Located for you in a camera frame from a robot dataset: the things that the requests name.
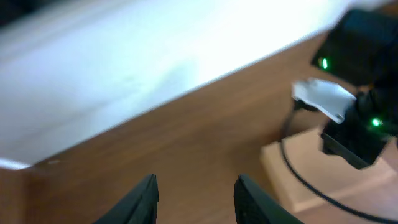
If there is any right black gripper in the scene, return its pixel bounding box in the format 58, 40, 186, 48
320, 89, 397, 170

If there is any cardboard box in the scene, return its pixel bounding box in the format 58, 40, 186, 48
260, 128, 397, 223

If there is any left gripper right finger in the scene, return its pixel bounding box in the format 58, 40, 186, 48
234, 174, 303, 224

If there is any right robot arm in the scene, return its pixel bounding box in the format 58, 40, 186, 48
311, 9, 397, 170

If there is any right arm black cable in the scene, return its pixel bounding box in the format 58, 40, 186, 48
279, 102, 398, 224

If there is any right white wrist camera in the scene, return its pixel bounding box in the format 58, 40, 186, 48
292, 78, 356, 124

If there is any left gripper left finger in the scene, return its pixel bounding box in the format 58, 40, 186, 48
93, 174, 159, 224

